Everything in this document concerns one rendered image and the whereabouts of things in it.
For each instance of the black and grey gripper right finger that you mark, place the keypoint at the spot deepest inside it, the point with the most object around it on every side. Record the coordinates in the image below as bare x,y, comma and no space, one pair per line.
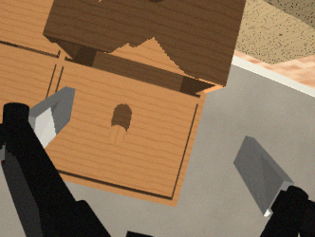
274,193

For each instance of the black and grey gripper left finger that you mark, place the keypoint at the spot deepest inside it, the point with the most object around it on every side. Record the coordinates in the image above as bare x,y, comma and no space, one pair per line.
45,205

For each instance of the orange-brown wooden chest of drawers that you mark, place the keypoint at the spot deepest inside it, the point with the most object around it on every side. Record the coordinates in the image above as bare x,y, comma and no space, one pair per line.
62,62

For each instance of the brown wooden drawer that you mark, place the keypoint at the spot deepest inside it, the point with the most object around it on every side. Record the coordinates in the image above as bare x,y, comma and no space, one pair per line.
23,79
22,23
143,151
194,38

